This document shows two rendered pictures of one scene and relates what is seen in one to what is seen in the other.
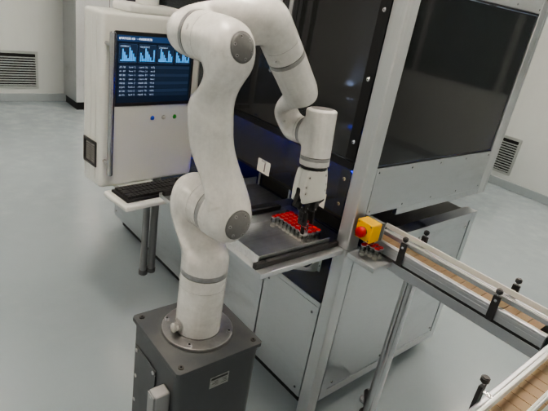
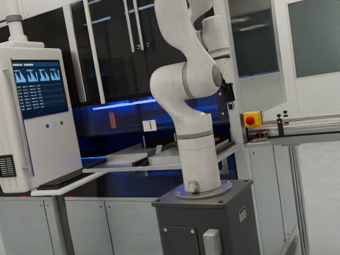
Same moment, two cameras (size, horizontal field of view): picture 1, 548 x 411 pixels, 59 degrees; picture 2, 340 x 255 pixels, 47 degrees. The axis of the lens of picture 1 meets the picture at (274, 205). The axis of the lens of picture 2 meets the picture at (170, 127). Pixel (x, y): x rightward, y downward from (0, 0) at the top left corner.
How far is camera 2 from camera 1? 77 cm
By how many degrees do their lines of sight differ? 23
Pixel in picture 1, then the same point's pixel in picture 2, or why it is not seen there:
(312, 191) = (228, 73)
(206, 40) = not seen: outside the picture
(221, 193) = (200, 53)
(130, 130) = (35, 138)
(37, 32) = not seen: outside the picture
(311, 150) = (218, 43)
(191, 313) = (202, 167)
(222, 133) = (186, 12)
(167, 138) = (61, 141)
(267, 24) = not seen: outside the picture
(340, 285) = (249, 173)
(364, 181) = (236, 87)
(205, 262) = (200, 119)
